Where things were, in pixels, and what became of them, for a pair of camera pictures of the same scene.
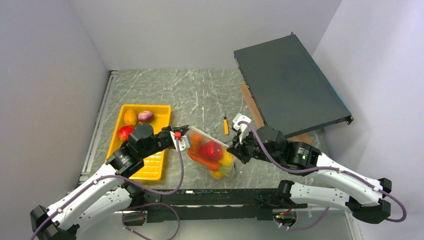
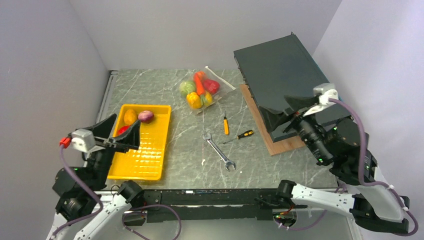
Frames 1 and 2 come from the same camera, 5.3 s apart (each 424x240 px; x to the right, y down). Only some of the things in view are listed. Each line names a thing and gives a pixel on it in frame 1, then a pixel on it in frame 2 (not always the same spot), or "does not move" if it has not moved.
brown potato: [130, 117] does not move
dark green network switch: [288, 90] does not move
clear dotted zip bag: [210, 154] → [202, 89]
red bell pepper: [211, 150] → [211, 86]
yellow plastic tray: [152, 168] does not move
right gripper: [238, 149] → [272, 119]
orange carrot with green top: [211, 164] → [199, 78]
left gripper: [168, 128] → [103, 129]
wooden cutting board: [303, 138] does not move
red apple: [124, 132] does not move
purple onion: [145, 116] does not move
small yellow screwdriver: [226, 125] does not move
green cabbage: [226, 170] → [187, 87]
